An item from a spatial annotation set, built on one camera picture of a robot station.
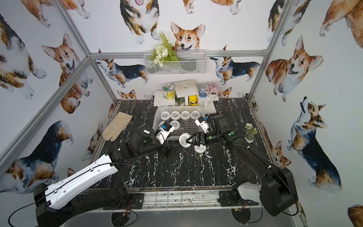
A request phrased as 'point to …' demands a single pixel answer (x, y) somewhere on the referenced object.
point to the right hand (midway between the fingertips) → (193, 137)
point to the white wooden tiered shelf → (185, 89)
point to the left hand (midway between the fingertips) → (175, 136)
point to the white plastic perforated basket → (188, 126)
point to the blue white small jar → (202, 91)
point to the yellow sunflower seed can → (168, 91)
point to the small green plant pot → (179, 101)
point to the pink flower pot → (212, 90)
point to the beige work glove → (119, 123)
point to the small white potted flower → (250, 132)
